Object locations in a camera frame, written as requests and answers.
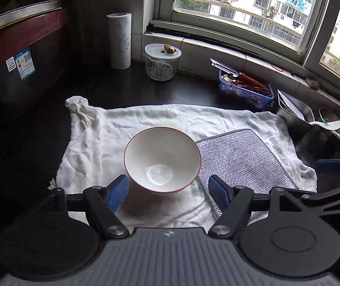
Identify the small brown lump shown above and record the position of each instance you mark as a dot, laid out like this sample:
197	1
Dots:
312	84

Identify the white cloth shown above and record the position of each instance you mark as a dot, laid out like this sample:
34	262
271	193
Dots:
104	146

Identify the white plastic spoon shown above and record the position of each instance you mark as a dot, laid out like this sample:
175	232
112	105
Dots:
330	125

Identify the glass jar with lid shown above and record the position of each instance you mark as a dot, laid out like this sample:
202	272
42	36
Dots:
161	65

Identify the blue plastic basket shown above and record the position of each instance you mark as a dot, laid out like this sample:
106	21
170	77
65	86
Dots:
244	96

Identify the window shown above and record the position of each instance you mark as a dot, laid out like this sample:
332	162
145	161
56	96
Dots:
247	3

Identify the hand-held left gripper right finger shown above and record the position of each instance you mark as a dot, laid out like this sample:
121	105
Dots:
220	192

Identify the silver mesh dishcloth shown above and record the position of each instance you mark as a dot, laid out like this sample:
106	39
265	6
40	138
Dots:
244	158

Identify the dark appliance with sticker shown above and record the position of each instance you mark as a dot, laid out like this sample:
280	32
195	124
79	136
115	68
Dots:
24	41

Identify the white paper towel roll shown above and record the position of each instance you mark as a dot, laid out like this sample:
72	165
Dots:
119	41

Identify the red rubber band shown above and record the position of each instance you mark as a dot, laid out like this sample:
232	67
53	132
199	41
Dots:
277	68

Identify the metal ladle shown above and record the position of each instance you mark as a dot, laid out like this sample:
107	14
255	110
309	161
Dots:
327	113

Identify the brown walnut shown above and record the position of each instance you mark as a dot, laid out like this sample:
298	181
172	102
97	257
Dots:
170	49

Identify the white bowl with red rim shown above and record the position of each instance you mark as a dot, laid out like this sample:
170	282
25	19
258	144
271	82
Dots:
161	152

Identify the stainless steel container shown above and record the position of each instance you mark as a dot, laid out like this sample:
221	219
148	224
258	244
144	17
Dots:
298	113

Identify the dried red chilies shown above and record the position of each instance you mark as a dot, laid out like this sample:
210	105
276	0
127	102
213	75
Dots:
250	85

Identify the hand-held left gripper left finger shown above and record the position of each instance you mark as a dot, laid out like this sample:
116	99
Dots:
117	193

